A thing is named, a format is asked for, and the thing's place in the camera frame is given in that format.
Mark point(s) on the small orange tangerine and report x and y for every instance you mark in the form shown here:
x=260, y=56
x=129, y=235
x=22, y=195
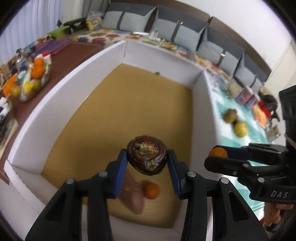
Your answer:
x=150, y=190
x=218, y=152

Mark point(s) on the grey cushion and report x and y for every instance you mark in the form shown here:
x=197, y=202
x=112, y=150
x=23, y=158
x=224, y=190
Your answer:
x=127, y=17
x=178, y=28
x=222, y=51
x=248, y=73

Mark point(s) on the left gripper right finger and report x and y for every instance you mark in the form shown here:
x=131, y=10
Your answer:
x=233, y=219

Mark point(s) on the person right hand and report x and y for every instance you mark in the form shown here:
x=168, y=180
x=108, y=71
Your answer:
x=278, y=218

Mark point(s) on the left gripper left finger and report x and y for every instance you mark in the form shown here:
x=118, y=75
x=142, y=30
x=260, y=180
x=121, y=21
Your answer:
x=61, y=219

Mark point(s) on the dark red mangosteen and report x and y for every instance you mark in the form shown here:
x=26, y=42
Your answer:
x=147, y=155

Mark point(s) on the grey cushion far left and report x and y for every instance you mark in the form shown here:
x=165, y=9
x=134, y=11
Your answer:
x=127, y=17

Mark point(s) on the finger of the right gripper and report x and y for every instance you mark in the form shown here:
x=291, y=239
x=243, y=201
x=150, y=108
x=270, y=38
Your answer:
x=237, y=167
x=236, y=153

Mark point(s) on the brown green kiwi fruit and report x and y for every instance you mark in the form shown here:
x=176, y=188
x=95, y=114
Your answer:
x=230, y=116

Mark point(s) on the green plaid tablecloth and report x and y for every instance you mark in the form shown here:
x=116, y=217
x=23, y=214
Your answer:
x=226, y=135

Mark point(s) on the white cardboard box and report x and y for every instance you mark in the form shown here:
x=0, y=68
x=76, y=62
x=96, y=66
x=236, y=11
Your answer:
x=159, y=94

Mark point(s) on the brown sweet potato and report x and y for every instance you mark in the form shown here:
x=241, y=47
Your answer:
x=131, y=194

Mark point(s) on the bag of assorted fruits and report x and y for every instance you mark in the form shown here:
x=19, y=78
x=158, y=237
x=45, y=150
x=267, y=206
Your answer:
x=30, y=75

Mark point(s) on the yellow pear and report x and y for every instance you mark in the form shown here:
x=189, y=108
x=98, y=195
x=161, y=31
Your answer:
x=241, y=129

